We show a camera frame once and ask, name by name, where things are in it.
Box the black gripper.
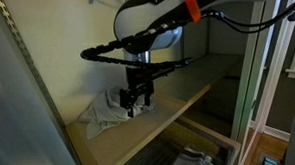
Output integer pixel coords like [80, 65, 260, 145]
[120, 67, 154, 118]

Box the grey towel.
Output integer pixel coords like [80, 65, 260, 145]
[78, 87, 156, 140]

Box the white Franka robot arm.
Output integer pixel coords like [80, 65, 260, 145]
[113, 0, 295, 117]

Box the wooden closet shelf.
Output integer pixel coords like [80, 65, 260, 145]
[65, 54, 243, 165]

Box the grey cloth in basket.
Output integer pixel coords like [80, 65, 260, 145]
[172, 147, 213, 165]

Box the wire mesh drawer basket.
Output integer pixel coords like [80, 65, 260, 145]
[124, 118, 240, 165]

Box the black corrugated cable conduit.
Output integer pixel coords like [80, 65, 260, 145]
[78, 16, 195, 83]

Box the metal slotted shelf rail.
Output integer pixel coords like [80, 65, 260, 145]
[0, 0, 82, 165]

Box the orange velcro strap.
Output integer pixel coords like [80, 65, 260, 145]
[182, 0, 203, 24]

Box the white closet door frame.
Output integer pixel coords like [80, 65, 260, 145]
[224, 0, 289, 147]

